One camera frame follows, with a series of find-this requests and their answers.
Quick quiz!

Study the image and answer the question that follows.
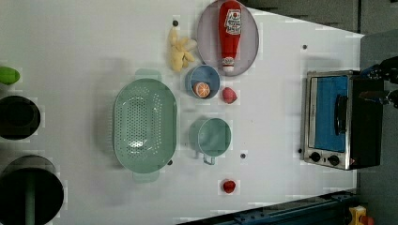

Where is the silver black toaster oven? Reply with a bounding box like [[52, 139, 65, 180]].
[[303, 70, 384, 171]]

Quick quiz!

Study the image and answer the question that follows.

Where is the black round base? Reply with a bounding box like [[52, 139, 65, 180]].
[[0, 155, 65, 225], [0, 96, 40, 140]]

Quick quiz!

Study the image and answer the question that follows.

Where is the green perforated colander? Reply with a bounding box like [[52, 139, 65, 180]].
[[113, 68, 177, 184]]

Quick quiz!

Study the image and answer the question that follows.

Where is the green round object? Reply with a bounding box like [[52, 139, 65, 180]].
[[0, 67, 21, 85]]

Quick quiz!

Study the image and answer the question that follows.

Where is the grey round plate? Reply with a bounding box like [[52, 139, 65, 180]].
[[196, 0, 259, 76]]

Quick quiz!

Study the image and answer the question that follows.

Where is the black round base lower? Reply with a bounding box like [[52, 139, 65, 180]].
[[0, 155, 65, 225]]

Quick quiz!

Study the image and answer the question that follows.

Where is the black round base upper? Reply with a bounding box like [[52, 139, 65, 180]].
[[0, 96, 40, 140]]

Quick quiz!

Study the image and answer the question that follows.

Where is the orange slice toy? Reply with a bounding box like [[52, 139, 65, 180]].
[[192, 82, 210, 98]]

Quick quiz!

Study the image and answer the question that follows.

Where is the red plush ketchup bottle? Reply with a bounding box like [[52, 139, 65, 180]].
[[218, 0, 242, 72]]

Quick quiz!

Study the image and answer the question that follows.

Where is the green cup with handle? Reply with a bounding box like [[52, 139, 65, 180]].
[[189, 117, 232, 165]]

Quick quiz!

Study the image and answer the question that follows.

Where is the yellow plush peeled banana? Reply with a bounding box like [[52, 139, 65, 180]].
[[168, 26, 197, 72]]

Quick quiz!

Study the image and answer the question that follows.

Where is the blue bowl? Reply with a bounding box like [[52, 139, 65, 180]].
[[185, 65, 221, 99]]

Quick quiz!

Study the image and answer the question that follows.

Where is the blue metal frame rail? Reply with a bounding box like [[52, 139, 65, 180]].
[[179, 191, 359, 225]]

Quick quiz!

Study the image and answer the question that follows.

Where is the red strawberry toy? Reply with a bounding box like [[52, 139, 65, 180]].
[[222, 87, 237, 104]]

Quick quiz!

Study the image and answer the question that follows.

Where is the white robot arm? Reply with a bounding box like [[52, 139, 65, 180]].
[[360, 56, 398, 109]]

